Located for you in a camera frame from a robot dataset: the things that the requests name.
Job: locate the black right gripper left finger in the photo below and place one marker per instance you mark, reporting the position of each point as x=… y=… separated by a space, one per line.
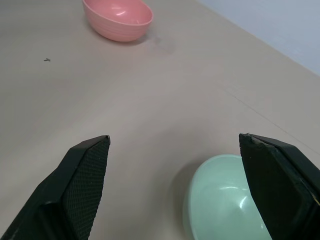
x=67 y=190

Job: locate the pink plastic bowl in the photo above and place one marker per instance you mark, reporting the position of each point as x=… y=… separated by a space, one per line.
x=119 y=18

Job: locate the mint green plastic bowl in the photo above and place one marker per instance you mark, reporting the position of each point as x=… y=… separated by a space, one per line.
x=220 y=202

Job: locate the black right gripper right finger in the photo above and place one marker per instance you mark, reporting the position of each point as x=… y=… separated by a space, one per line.
x=280 y=185

